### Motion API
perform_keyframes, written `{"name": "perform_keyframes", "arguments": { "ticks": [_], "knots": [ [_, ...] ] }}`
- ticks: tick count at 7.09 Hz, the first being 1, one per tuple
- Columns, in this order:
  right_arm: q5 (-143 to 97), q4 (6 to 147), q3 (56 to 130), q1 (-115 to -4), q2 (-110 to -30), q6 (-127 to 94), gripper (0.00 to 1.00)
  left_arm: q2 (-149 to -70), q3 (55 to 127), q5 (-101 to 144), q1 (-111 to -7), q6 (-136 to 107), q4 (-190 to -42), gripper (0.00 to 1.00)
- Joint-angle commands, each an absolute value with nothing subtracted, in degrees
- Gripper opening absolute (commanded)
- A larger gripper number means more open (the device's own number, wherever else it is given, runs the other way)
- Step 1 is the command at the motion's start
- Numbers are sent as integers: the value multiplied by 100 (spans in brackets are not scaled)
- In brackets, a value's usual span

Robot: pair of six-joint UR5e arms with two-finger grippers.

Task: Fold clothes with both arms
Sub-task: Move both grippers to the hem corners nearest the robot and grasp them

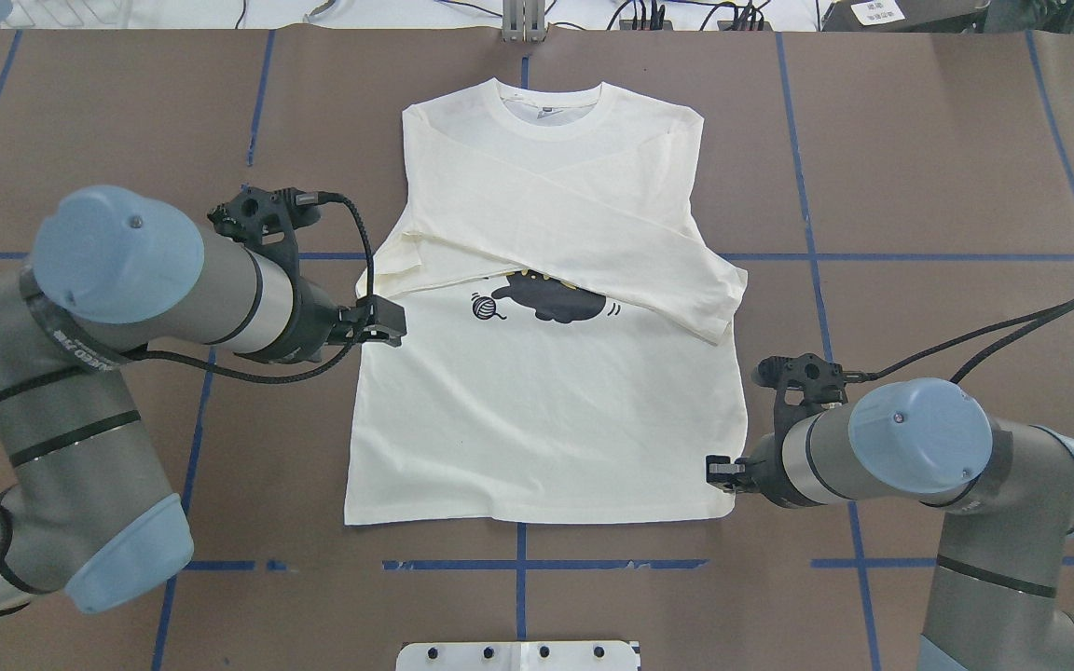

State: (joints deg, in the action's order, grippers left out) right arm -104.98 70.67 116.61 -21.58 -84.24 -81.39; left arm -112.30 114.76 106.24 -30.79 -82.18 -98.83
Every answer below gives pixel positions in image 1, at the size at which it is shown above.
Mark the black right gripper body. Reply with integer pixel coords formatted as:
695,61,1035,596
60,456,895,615
732,433,794,509

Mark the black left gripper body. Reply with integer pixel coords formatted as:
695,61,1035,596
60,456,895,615
263,280,342,364

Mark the cream long-sleeve Twinkle shirt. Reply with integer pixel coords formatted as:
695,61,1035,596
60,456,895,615
342,79,749,527

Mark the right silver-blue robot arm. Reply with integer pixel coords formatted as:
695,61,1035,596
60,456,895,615
705,377,1074,670

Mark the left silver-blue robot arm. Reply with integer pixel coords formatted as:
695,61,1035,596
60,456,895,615
0,185,406,619

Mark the black power adapter box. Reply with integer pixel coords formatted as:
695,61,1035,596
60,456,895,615
819,1,990,34

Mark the black wrist camera cable left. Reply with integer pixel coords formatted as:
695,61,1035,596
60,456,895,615
0,191,378,434

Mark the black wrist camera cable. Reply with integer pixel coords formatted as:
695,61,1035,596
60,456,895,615
840,298,1074,385
0,191,378,434

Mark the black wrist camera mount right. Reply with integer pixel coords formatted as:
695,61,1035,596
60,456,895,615
751,353,848,439

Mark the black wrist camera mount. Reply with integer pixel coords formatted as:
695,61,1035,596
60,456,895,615
206,186,321,281
751,353,848,439

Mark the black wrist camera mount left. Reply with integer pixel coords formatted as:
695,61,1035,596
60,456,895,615
206,186,321,281

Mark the white camera post with base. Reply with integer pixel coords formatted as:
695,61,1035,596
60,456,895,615
395,640,642,670

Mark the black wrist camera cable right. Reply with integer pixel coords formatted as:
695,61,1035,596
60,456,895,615
840,298,1074,385

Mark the aluminium frame post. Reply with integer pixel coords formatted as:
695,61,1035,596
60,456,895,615
502,0,551,44

